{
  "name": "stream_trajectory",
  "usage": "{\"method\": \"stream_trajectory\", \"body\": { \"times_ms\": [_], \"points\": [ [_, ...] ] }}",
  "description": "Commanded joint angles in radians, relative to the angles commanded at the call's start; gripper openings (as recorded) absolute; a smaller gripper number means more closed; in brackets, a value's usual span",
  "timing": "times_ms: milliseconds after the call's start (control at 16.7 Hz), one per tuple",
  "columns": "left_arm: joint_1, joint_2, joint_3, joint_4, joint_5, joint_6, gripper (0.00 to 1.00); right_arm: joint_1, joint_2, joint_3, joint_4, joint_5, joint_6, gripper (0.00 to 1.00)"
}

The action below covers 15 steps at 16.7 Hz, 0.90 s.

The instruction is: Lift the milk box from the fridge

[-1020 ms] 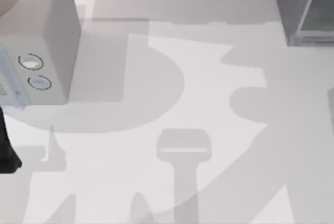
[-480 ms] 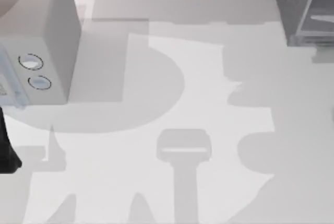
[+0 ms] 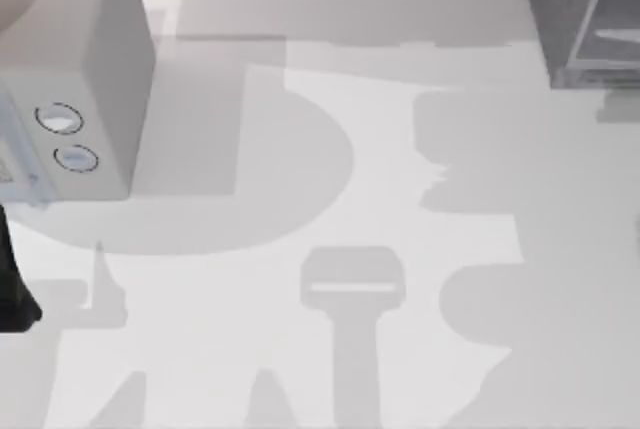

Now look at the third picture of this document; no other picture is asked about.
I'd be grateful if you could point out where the grey cabinet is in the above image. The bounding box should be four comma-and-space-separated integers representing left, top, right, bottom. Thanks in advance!
518, 0, 640, 91

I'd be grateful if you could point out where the large microwave knob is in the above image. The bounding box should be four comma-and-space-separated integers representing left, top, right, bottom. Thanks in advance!
34, 102, 85, 136

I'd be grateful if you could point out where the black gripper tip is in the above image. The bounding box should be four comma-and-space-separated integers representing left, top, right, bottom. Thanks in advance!
0, 202, 44, 335

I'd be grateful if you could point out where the pale microwave oven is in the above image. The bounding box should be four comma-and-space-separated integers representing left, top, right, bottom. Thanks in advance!
0, 0, 157, 209

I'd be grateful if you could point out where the small microwave knob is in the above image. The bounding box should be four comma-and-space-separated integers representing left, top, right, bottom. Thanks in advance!
52, 144, 100, 173

